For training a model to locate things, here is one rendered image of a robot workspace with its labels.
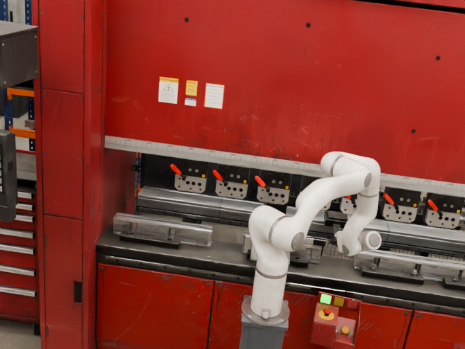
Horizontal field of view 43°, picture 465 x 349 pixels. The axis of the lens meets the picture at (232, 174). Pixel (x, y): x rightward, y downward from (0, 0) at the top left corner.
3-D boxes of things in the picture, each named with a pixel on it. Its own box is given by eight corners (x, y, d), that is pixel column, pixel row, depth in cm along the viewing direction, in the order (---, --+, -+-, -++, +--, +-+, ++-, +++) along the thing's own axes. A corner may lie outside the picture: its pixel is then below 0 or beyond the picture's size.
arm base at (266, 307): (289, 329, 221) (296, 287, 214) (239, 322, 222) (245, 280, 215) (289, 300, 239) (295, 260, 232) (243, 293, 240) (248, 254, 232)
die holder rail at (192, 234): (113, 233, 298) (113, 217, 295) (116, 228, 304) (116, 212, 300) (210, 248, 295) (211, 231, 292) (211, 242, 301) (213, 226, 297)
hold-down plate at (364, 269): (361, 275, 286) (362, 271, 285) (360, 270, 291) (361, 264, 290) (423, 284, 284) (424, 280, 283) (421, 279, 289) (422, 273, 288)
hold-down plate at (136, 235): (119, 240, 293) (119, 235, 292) (122, 235, 298) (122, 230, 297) (178, 249, 291) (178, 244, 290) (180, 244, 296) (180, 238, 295)
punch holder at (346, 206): (339, 212, 279) (345, 181, 272) (338, 205, 287) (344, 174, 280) (371, 217, 278) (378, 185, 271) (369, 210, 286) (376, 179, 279)
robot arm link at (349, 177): (260, 244, 221) (290, 263, 210) (253, 221, 214) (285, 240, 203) (346, 170, 241) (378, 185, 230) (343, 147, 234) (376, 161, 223)
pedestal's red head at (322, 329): (309, 343, 269) (315, 310, 262) (313, 322, 283) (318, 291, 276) (353, 353, 265) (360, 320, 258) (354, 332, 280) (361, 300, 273)
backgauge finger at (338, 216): (325, 239, 293) (327, 230, 291) (323, 216, 317) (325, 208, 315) (349, 242, 292) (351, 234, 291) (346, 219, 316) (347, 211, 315)
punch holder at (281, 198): (256, 201, 281) (260, 169, 275) (257, 194, 289) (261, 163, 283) (287, 206, 280) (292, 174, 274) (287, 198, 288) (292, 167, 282)
